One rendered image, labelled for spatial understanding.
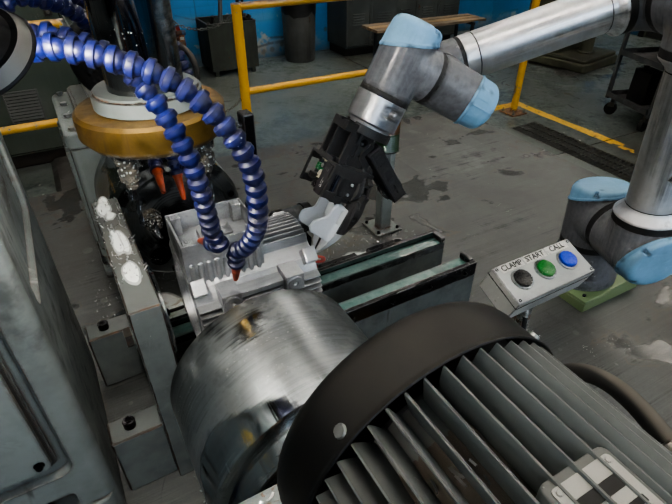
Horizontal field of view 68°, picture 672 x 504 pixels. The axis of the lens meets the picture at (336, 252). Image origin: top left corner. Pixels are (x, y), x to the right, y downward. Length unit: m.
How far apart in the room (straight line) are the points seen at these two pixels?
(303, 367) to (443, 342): 0.27
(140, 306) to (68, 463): 0.23
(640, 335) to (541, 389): 0.98
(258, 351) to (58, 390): 0.24
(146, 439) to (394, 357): 0.61
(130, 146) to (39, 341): 0.23
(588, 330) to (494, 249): 0.32
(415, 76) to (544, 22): 0.28
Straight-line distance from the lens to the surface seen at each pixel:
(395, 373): 0.25
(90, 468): 0.76
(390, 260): 1.06
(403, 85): 0.72
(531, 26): 0.93
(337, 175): 0.72
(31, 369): 0.63
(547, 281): 0.84
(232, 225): 0.82
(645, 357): 1.18
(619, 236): 1.06
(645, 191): 1.02
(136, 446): 0.83
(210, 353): 0.57
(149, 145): 0.61
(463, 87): 0.76
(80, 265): 1.39
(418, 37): 0.72
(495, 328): 0.28
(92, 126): 0.64
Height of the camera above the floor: 1.54
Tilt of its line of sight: 36 degrees down
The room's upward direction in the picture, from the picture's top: straight up
